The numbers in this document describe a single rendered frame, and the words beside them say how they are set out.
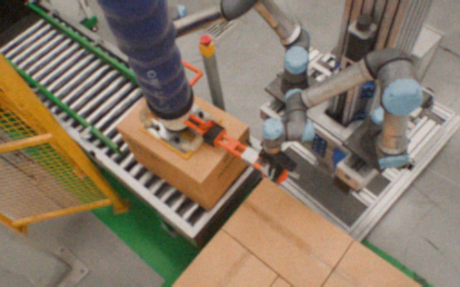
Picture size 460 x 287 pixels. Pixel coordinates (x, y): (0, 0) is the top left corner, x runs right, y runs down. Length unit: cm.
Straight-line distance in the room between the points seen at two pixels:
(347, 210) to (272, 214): 61
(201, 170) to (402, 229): 153
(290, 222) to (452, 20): 262
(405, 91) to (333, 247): 114
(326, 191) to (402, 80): 149
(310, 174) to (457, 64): 171
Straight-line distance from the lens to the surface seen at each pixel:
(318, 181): 277
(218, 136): 188
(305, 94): 157
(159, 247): 291
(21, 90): 200
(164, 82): 171
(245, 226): 228
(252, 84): 347
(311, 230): 228
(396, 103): 138
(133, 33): 150
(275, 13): 193
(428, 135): 217
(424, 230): 302
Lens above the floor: 270
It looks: 59 degrees down
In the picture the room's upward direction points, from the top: 10 degrees counter-clockwise
